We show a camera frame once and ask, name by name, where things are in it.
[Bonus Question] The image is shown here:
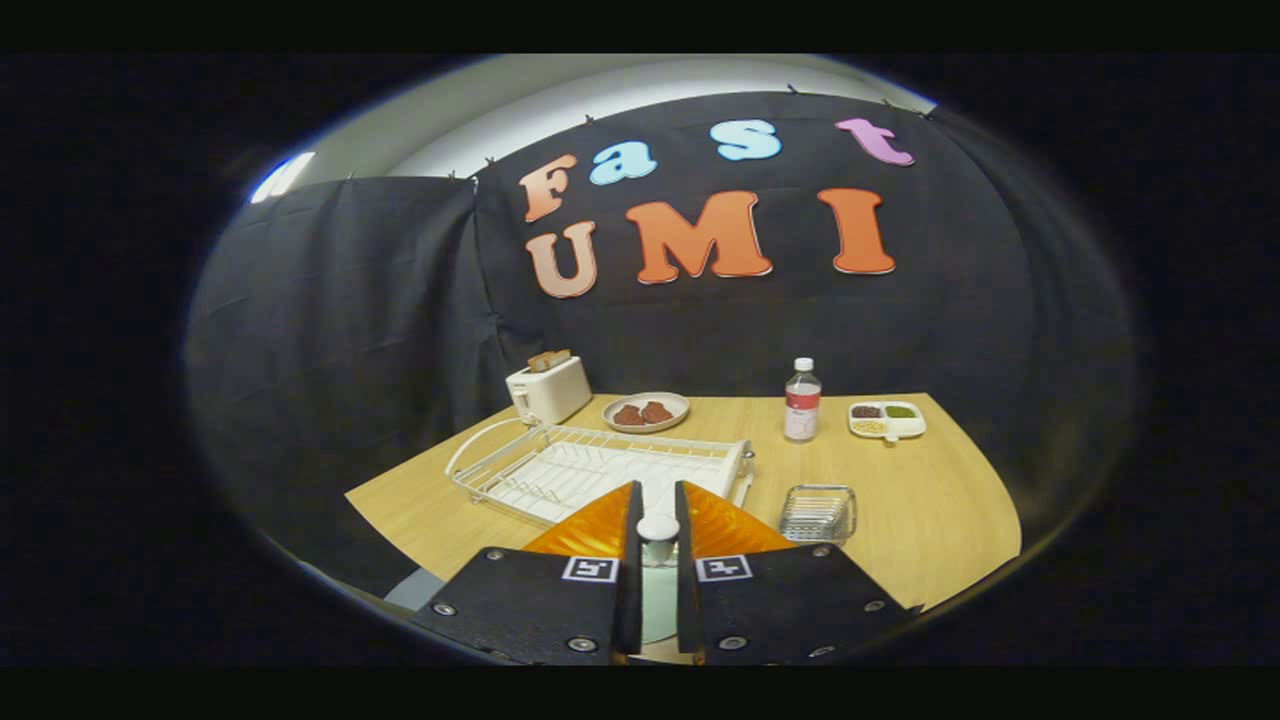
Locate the clear plastic bottle red label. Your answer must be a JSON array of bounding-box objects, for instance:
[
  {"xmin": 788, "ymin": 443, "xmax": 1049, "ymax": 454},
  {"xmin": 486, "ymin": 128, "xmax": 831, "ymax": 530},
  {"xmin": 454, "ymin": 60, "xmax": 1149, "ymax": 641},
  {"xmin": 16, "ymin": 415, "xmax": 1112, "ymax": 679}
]
[{"xmin": 783, "ymin": 357, "xmax": 823, "ymax": 443}]

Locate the small ceiling light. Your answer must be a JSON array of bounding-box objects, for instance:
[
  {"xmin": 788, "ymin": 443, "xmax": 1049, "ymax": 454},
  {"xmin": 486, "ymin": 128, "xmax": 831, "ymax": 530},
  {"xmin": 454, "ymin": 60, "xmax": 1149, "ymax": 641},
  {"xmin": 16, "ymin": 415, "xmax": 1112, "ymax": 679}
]
[{"xmin": 250, "ymin": 150, "xmax": 316, "ymax": 204}]

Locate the pale green plate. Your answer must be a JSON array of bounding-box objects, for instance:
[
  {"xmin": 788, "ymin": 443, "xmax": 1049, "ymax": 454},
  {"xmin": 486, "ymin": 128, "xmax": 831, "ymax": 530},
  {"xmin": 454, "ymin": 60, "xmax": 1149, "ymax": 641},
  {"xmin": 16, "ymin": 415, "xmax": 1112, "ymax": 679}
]
[{"xmin": 637, "ymin": 513, "xmax": 682, "ymax": 646}]

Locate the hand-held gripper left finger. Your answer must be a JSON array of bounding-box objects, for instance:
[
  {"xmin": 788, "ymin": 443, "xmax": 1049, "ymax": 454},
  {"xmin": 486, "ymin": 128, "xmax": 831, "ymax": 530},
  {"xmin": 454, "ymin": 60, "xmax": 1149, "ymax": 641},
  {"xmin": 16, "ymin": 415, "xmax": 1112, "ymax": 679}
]
[{"xmin": 412, "ymin": 481, "xmax": 644, "ymax": 663}]

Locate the metal wire basket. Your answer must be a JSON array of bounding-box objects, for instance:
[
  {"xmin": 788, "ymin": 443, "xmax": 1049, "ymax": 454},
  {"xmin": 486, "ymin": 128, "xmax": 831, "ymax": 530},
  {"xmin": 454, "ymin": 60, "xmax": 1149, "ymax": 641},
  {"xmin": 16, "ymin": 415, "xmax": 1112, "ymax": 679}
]
[{"xmin": 778, "ymin": 484, "xmax": 858, "ymax": 546}]

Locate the white toaster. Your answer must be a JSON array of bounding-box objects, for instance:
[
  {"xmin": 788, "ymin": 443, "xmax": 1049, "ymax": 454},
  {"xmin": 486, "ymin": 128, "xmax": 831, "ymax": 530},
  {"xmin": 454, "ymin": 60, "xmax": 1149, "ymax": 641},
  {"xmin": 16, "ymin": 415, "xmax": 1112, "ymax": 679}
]
[{"xmin": 505, "ymin": 356, "xmax": 593, "ymax": 426}]

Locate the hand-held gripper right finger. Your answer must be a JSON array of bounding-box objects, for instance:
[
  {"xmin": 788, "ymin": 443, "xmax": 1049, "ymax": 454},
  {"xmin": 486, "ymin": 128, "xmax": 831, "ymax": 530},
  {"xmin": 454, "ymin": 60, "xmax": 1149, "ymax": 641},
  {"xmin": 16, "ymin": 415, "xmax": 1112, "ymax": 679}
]
[{"xmin": 675, "ymin": 481, "xmax": 921, "ymax": 666}]

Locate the beige oval plate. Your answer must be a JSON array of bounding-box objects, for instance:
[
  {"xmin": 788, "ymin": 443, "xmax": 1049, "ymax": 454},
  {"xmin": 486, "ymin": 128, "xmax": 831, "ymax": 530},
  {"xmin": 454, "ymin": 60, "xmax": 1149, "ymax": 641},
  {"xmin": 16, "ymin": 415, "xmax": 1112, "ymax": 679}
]
[{"xmin": 602, "ymin": 391, "xmax": 691, "ymax": 433}]

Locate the white wire dish rack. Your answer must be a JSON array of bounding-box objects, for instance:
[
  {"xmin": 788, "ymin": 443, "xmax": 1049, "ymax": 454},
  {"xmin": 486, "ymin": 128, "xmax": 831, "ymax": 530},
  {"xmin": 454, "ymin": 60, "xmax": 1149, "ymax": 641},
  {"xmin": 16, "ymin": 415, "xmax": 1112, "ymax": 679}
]
[{"xmin": 445, "ymin": 417, "xmax": 756, "ymax": 526}]

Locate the white divided tray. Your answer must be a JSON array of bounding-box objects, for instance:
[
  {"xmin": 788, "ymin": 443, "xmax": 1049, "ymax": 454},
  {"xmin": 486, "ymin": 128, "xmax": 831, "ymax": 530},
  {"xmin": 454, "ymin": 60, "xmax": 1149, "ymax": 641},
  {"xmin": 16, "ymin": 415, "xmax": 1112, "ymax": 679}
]
[{"xmin": 848, "ymin": 400, "xmax": 928, "ymax": 443}]

